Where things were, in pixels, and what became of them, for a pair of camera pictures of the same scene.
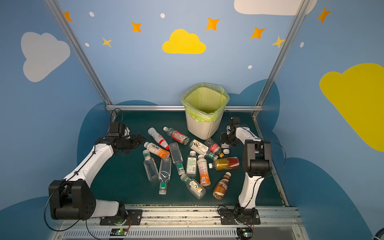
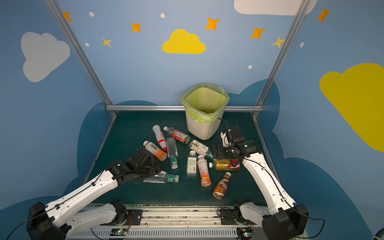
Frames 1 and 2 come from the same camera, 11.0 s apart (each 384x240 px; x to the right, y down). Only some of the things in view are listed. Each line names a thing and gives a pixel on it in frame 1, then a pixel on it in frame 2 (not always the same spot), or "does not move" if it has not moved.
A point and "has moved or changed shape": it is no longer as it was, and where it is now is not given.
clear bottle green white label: (191, 169) does not move
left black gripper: (132, 142) → (147, 163)
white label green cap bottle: (201, 148) does not move
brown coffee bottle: (220, 188) does not move
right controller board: (244, 233) does not move
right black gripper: (225, 144) → (222, 151)
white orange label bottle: (157, 150) does not move
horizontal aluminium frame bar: (144, 108) does not move
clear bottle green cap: (177, 158) has moved or changed shape
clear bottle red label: (177, 135) does not move
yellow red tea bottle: (225, 163) does not move
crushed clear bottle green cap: (164, 172) has moved or changed shape
